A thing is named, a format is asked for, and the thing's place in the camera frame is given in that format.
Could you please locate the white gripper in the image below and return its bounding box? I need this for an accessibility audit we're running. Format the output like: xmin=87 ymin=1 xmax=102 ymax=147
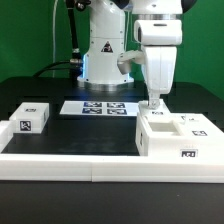
xmin=134 ymin=20 xmax=182 ymax=109

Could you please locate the white cabinet door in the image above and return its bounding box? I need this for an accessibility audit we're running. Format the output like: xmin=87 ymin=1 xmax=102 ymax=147
xmin=172 ymin=113 xmax=209 ymax=137
xmin=136 ymin=99 xmax=171 ymax=123

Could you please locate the white cabinet body box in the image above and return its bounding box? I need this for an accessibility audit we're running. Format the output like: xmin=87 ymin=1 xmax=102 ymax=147
xmin=135 ymin=113 xmax=224 ymax=160

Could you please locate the small white cabinet top block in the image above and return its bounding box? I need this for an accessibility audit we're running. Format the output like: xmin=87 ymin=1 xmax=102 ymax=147
xmin=9 ymin=102 xmax=49 ymax=134

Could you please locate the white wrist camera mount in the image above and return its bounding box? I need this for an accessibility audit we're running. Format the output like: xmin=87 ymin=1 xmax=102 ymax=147
xmin=117 ymin=50 xmax=145 ymax=74

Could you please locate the white marker base plate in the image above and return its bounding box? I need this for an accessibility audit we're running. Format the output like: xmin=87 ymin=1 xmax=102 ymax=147
xmin=60 ymin=101 xmax=139 ymax=117

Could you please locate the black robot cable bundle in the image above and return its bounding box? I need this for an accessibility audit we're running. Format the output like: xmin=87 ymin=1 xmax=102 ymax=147
xmin=32 ymin=0 xmax=92 ymax=80

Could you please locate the white thin cable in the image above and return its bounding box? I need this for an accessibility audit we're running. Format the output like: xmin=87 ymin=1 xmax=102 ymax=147
xmin=51 ymin=0 xmax=59 ymax=78

